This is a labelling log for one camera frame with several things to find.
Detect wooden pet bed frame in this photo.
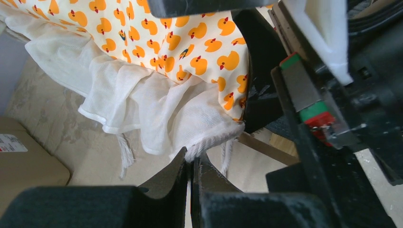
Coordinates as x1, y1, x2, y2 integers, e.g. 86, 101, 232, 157
238, 133, 300, 166

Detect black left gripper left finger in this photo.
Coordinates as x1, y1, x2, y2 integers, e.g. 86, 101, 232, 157
0, 148, 188, 228

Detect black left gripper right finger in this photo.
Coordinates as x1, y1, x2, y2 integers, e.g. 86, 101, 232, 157
190, 154, 333, 228

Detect tan plastic tool case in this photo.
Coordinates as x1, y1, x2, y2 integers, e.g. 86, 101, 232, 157
0, 117, 70, 214

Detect orange patterned white blanket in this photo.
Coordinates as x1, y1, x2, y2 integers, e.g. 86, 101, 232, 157
0, 0, 252, 174

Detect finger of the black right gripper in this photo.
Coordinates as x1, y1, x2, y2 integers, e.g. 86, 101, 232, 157
231, 9, 287, 133
147, 0, 277, 18

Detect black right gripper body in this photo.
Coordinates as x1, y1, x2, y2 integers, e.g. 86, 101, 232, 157
269, 0, 403, 228

